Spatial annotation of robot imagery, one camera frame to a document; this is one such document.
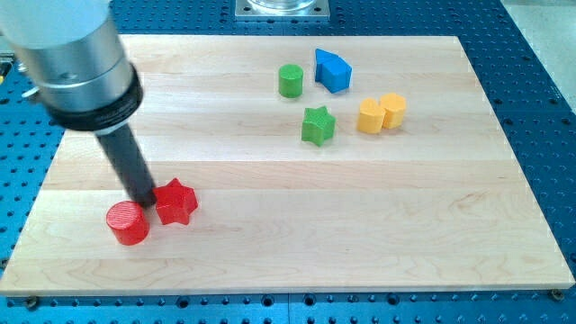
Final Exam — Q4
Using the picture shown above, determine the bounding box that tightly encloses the green cylinder block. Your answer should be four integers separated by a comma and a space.
278, 64, 303, 98

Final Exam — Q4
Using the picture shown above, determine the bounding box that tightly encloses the yellow heart block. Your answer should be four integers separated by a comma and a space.
356, 98, 385, 134

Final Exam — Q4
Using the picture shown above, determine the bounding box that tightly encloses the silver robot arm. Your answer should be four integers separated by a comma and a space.
1, 0, 156, 207

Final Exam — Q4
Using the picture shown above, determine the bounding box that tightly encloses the green star block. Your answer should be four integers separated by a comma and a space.
301, 106, 336, 147

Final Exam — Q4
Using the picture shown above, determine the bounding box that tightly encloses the yellow hexagon block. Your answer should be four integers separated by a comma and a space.
380, 93, 407, 129

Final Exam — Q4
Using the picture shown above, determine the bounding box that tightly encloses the blue pentagon block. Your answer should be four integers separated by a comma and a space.
320, 58, 352, 94

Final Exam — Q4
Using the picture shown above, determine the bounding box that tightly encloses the wooden board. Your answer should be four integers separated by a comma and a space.
1, 35, 574, 296

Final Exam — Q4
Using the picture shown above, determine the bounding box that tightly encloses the red cylinder block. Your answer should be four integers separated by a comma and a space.
105, 201, 149, 246

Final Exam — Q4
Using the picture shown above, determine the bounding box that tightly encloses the red star block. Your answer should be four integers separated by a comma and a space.
153, 178, 199, 225

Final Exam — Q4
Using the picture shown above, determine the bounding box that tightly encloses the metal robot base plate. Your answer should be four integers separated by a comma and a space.
234, 0, 330, 22

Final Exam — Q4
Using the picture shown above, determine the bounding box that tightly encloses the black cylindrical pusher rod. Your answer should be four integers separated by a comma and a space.
95, 123, 156, 208

